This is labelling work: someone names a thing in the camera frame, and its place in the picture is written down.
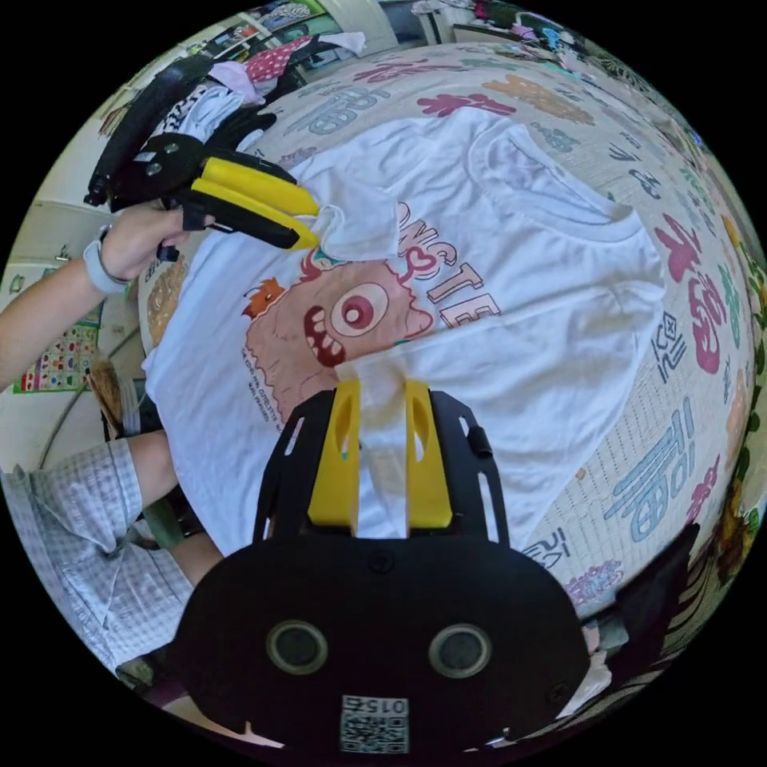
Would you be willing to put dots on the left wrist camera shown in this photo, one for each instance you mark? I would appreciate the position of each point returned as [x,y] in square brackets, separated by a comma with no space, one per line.
[133,117]

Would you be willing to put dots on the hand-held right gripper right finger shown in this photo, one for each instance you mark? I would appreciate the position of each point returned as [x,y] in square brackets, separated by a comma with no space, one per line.
[426,479]

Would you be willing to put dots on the white t-shirt with monster print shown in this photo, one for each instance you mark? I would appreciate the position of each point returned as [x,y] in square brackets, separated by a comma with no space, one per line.
[539,299]

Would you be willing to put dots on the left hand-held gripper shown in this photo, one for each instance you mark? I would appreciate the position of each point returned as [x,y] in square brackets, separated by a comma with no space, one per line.
[162,174]

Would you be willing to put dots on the pile of clothes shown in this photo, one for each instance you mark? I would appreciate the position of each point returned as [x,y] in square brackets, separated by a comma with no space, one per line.
[263,66]

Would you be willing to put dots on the person's body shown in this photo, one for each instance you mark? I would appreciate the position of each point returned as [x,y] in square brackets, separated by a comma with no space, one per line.
[78,551]

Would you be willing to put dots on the person's left hand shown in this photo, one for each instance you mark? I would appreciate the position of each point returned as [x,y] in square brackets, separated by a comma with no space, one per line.
[141,240]

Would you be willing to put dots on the black garment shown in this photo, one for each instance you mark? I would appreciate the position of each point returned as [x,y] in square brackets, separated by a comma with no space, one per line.
[659,587]

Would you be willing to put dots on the person's right forearm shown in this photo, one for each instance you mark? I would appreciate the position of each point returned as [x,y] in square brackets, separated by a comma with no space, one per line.
[156,467]

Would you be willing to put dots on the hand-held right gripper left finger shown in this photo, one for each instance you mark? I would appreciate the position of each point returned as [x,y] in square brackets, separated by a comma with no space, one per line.
[335,473]

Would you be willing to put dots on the person's left forearm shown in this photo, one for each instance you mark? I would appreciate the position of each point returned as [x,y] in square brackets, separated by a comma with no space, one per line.
[42,317]

